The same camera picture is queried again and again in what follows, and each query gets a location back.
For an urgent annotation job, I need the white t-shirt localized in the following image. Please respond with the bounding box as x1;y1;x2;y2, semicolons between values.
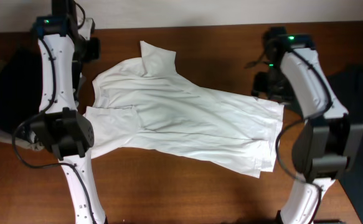
85;42;284;177

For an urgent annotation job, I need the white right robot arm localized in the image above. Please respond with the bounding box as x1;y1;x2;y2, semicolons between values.
250;27;363;224

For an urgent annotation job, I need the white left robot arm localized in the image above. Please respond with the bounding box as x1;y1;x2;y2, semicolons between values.
30;16;108;223

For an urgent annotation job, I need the black folded garment stack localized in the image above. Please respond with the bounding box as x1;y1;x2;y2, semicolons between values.
0;49;42;133

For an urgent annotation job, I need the grey folded cloth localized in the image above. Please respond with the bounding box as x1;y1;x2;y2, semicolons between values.
0;130;44;151

